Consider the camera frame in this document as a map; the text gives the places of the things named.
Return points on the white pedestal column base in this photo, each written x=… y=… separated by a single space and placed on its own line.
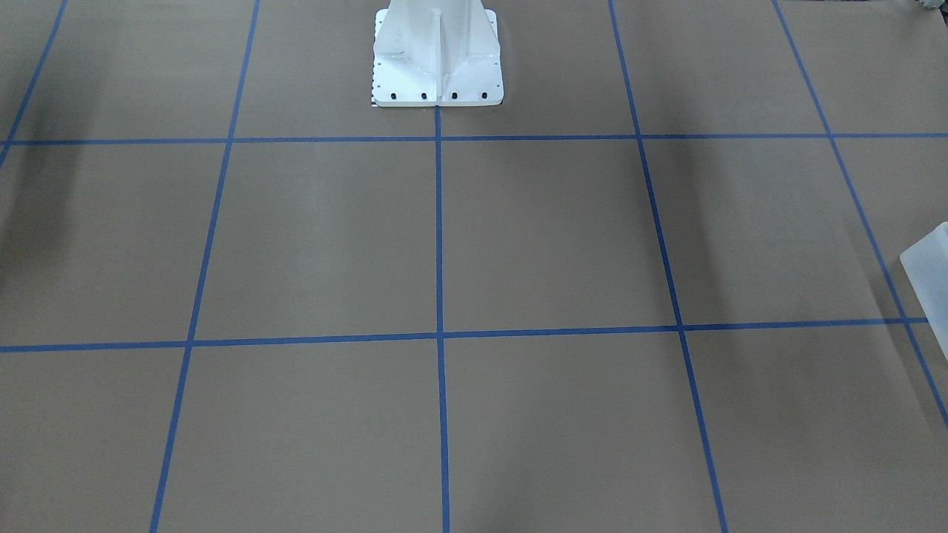
x=436 y=53

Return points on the clear plastic storage box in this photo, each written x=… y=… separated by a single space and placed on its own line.
x=925 y=264

